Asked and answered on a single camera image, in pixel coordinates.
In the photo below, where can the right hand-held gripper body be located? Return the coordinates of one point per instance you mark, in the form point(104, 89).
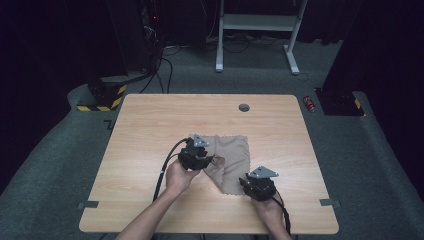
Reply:
point(261, 188)

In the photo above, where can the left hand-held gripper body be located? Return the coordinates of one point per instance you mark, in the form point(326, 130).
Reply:
point(191, 160)

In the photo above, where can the beige cloth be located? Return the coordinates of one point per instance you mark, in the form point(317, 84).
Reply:
point(233, 160)

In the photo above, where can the person's left hand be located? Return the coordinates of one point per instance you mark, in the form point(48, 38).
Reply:
point(176, 180)

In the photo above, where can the person's right hand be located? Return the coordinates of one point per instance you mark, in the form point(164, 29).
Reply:
point(271, 215)

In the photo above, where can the grey round table grommet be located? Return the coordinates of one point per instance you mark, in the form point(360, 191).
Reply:
point(244, 107)

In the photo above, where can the grey tape strip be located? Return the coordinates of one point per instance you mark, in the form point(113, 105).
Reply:
point(330, 202)
point(88, 204)

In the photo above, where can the red can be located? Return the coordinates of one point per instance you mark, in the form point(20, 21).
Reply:
point(309, 103)

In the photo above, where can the yellow black striped stand base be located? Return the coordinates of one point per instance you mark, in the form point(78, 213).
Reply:
point(106, 100)

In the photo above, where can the black equipment cabinet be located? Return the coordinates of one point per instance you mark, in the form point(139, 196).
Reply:
point(131, 36)

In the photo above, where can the white metal stand frame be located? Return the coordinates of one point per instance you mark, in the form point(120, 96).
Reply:
point(256, 22)

